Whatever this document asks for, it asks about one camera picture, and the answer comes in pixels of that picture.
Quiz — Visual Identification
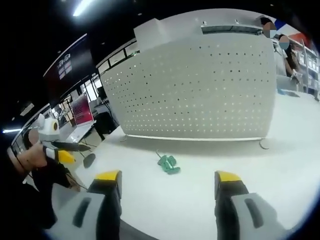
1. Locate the white overhead shelf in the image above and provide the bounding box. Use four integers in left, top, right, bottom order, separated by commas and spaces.
200, 20, 266, 36

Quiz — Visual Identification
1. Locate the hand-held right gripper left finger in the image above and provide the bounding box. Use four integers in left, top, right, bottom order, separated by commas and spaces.
50, 169, 123, 240

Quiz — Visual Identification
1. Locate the person's left hand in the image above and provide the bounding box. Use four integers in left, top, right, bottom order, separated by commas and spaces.
17, 142, 49, 174

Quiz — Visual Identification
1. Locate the large dark wall screen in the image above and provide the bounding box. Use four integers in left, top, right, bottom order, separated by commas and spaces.
42, 32, 98, 107

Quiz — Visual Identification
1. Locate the white storage rack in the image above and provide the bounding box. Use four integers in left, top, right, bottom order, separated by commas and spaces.
298, 37, 320, 102

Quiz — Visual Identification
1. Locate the black cabinet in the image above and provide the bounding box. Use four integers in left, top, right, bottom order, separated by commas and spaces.
93, 110, 120, 141

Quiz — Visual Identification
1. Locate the person's dark clothing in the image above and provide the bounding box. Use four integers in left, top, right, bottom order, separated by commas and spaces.
23, 158, 82, 230

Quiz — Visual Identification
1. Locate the red display board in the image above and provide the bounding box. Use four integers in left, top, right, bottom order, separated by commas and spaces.
70, 92, 95, 127

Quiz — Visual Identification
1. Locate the white box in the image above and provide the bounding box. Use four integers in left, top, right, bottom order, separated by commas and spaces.
133, 19, 166, 54

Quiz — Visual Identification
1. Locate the green hook assembly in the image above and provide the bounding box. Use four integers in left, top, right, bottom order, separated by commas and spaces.
156, 149, 182, 175

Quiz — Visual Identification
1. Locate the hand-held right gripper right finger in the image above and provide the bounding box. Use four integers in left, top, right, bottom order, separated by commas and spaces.
214, 170, 279, 240

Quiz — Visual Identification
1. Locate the white perforated mounting plate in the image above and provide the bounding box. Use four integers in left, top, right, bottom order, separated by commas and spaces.
99, 34, 279, 151

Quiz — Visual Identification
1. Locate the black oval object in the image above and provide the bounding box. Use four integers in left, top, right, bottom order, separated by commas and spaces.
82, 152, 97, 169

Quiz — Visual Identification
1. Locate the white side table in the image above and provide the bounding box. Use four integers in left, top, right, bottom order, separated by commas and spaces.
66, 119, 98, 147

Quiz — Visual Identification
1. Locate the ceiling light strip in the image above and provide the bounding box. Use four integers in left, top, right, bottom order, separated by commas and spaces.
72, 0, 99, 18

